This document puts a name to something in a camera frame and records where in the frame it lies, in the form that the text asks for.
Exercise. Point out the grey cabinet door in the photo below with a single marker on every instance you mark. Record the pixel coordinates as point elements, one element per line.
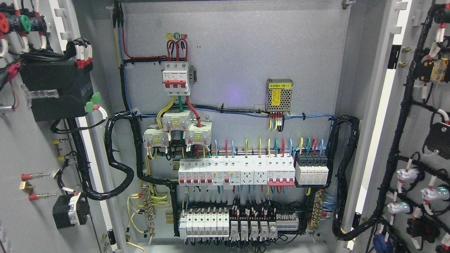
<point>415,123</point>
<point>28,157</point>

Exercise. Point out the grey cabinet body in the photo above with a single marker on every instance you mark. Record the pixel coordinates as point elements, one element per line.
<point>336,58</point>

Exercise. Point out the metal mesh power supply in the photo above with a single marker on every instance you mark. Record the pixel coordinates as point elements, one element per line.
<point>279,92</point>

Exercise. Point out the white socket breaker row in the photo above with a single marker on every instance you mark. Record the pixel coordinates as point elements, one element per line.
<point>237,171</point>

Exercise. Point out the red white main breaker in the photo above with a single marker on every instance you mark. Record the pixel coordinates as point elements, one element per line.
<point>177,79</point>

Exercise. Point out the black white surge protector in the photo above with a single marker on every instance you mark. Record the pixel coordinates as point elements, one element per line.
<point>311,170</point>

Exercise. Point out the lower relay terminal row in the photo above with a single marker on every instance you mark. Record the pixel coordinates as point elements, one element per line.
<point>239,224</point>

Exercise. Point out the black digital power meter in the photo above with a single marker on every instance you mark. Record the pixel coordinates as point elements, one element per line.
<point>57,90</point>

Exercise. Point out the white rotary selector switch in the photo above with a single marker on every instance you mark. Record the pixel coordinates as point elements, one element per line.
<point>70,210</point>

